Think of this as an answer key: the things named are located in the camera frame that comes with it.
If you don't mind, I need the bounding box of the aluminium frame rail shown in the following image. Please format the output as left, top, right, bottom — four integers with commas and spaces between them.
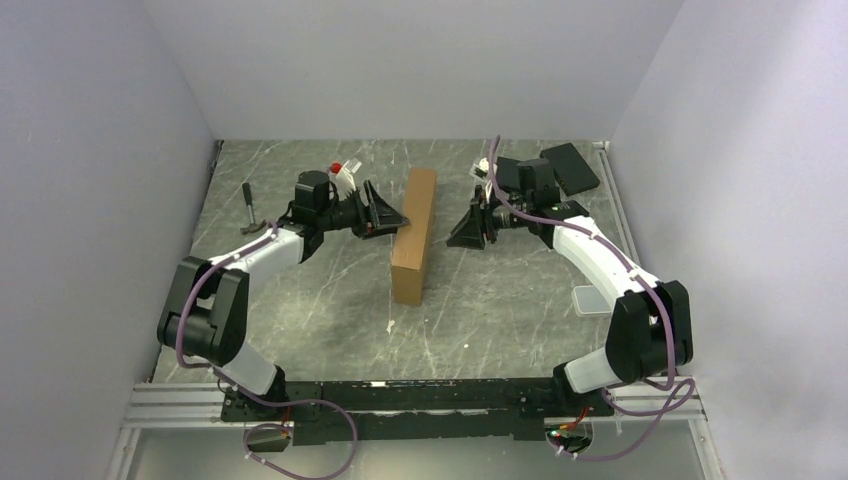
123, 383, 224, 429

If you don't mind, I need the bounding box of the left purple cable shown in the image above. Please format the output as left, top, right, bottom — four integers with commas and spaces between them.
175, 221, 360, 480

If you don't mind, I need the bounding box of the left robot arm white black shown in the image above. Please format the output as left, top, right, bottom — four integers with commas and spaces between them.
156, 170, 410, 420

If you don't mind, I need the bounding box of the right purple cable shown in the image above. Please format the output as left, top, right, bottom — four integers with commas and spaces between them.
486, 136, 697, 464

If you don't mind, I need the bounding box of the small black hammer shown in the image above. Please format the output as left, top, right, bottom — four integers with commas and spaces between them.
240, 182, 267, 236

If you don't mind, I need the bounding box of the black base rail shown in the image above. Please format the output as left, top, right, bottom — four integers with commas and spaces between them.
221, 374, 613, 446

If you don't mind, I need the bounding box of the brown cardboard box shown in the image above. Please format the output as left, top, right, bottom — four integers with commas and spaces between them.
391, 167, 437, 306

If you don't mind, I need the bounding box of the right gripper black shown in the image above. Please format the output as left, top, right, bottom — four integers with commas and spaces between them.
447, 185, 533, 250

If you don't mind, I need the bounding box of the black foam block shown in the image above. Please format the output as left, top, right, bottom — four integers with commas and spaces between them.
540, 143, 600, 196
495, 156, 521, 193

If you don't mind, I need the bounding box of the black foam block far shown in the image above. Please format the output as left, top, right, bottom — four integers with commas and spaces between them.
540, 143, 600, 196

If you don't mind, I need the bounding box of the white rectangular tray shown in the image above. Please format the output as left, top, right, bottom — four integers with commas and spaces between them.
571, 285, 613, 317

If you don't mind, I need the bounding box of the purple cable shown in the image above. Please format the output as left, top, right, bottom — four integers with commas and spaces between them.
175, 221, 360, 480
486, 136, 697, 464

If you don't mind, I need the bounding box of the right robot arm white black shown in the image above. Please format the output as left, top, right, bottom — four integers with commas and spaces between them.
447, 159, 694, 415

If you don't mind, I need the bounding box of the black foam block near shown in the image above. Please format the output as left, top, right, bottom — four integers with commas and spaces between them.
495, 156, 521, 193

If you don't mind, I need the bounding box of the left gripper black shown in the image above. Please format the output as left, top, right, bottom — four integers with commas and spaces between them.
318, 180, 409, 240

